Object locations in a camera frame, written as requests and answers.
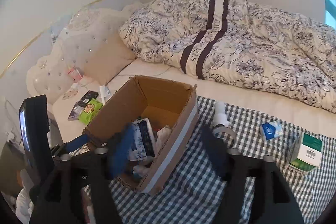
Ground white tufted headboard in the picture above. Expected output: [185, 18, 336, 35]
[26, 2, 142, 105]

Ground white bed sheet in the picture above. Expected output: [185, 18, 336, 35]
[52, 59, 335, 141]

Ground green white carton box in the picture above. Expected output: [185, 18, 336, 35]
[286, 133, 323, 174]

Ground pink small item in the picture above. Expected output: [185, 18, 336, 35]
[67, 67, 84, 83]

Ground green snack packet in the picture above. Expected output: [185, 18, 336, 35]
[79, 99, 103, 125]

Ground green white checkered cloth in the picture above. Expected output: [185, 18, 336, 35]
[109, 97, 335, 223]

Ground brown cardboard box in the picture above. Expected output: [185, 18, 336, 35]
[79, 76, 198, 195]

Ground black small box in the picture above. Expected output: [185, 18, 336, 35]
[78, 90, 98, 107]

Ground white tape roll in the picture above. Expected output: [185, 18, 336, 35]
[213, 125, 237, 148]

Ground white plastic bottle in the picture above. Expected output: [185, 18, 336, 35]
[213, 101, 230, 127]

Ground white charger plug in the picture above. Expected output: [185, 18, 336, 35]
[100, 86, 112, 105]

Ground beige pillow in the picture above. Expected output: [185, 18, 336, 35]
[84, 31, 136, 86]

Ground blue white small packet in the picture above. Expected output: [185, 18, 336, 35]
[260, 121, 284, 141]

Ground floral tissue pack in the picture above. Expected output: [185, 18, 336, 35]
[128, 118, 157, 161]

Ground floral patterned duvet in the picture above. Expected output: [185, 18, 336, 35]
[119, 0, 335, 113]

